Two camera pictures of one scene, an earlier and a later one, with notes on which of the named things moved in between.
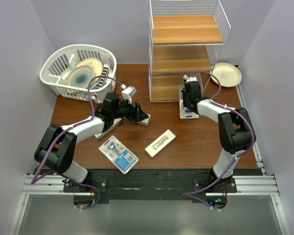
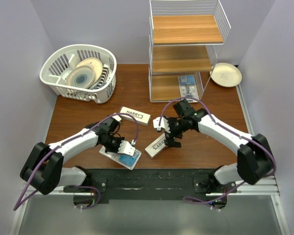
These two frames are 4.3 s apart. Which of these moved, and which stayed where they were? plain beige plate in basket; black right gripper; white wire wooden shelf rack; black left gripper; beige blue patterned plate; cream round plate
Moved: black right gripper; black left gripper
Stayed: cream round plate; beige blue patterned plate; white wire wooden shelf rack; plain beige plate in basket
